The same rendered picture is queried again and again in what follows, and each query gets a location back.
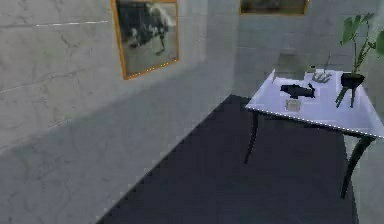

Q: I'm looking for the orange framed dark picture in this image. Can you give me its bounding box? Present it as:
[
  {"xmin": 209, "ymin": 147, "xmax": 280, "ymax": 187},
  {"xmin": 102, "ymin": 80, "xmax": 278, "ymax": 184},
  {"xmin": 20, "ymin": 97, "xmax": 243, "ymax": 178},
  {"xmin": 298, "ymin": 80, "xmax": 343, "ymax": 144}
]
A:
[{"xmin": 110, "ymin": 0, "xmax": 181, "ymax": 81}]

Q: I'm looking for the small grey square object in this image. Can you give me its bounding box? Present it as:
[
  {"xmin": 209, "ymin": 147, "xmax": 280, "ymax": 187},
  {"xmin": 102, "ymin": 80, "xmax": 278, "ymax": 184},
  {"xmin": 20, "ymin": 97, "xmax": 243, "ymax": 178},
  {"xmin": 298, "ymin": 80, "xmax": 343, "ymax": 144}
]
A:
[{"xmin": 285, "ymin": 98, "xmax": 302, "ymax": 113}]

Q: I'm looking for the black lumpy object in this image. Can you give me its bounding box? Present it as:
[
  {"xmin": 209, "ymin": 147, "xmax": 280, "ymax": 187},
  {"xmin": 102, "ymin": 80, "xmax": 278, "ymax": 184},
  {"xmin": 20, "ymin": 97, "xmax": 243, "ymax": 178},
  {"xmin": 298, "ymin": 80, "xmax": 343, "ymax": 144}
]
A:
[{"xmin": 279, "ymin": 82, "xmax": 317, "ymax": 100}]

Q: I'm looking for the orange framed wide picture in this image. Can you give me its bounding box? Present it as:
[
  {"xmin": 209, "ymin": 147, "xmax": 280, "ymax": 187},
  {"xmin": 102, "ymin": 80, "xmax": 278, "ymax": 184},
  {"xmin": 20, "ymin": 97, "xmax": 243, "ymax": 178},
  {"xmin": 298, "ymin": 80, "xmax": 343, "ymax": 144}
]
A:
[{"xmin": 238, "ymin": 0, "xmax": 310, "ymax": 17}]

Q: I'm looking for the grey spiky object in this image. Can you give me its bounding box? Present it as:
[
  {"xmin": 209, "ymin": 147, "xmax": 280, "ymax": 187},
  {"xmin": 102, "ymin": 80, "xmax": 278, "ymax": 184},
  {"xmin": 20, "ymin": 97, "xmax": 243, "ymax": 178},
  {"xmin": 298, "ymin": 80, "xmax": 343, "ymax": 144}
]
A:
[{"xmin": 311, "ymin": 54, "xmax": 333, "ymax": 84}]

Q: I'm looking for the white table with black legs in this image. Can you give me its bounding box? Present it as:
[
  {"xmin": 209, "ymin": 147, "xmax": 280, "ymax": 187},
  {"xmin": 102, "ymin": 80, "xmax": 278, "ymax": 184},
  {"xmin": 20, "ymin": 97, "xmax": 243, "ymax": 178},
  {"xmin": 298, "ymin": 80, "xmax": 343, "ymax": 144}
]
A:
[{"xmin": 243, "ymin": 68, "xmax": 384, "ymax": 200}]

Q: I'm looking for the green plant in black pot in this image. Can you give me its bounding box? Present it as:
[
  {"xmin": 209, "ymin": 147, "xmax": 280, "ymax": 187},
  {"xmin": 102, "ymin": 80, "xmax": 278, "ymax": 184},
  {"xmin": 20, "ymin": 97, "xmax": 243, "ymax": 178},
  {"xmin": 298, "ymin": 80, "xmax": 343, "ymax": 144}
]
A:
[{"xmin": 334, "ymin": 12, "xmax": 384, "ymax": 109}]

